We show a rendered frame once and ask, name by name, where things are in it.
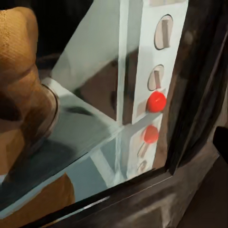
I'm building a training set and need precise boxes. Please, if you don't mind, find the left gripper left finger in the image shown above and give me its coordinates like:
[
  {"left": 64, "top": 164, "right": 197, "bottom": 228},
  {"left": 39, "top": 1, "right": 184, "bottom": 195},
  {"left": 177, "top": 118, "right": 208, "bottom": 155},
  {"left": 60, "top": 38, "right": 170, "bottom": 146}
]
[{"left": 0, "top": 126, "right": 25, "bottom": 183}]

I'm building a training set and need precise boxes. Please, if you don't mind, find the microwave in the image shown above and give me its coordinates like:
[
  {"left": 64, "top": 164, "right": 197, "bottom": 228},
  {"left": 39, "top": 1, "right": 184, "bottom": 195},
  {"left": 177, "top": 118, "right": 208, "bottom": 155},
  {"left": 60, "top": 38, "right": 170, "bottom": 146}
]
[{"left": 0, "top": 0, "right": 228, "bottom": 228}]

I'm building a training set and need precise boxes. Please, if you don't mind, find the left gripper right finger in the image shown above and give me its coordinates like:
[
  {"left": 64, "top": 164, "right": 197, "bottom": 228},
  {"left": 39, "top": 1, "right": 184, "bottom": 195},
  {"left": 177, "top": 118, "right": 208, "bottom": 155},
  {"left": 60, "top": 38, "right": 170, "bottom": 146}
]
[{"left": 213, "top": 126, "right": 228, "bottom": 164}]

